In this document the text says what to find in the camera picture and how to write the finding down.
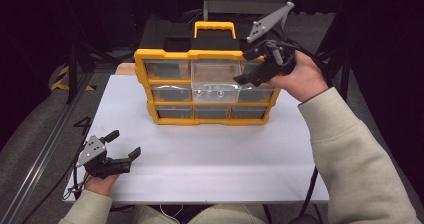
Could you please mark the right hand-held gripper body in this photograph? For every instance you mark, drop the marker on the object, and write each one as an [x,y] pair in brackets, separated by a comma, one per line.
[266,24]

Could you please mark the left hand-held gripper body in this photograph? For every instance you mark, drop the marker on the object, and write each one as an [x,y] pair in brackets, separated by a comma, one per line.
[91,152]

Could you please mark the clear plastic drawer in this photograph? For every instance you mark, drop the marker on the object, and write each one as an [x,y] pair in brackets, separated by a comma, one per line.
[215,71]

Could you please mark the yellow black drawer organizer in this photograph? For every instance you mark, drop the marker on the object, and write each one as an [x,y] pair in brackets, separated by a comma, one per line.
[213,121]

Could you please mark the person's left hand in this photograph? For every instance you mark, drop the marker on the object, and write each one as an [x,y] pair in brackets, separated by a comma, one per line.
[100,184]

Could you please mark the person's right hand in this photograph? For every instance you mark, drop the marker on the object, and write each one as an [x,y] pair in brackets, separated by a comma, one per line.
[305,75]

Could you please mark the black metal stand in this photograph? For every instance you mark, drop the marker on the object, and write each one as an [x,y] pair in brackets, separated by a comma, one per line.
[71,74]
[343,74]

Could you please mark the set of closed clear drawers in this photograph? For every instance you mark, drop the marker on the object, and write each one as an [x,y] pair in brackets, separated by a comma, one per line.
[168,69]

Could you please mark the person's lap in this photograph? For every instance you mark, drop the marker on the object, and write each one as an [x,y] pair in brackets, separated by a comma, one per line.
[216,215]

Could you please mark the grey metal frame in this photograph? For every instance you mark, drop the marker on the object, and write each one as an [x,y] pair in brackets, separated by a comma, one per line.
[233,4]

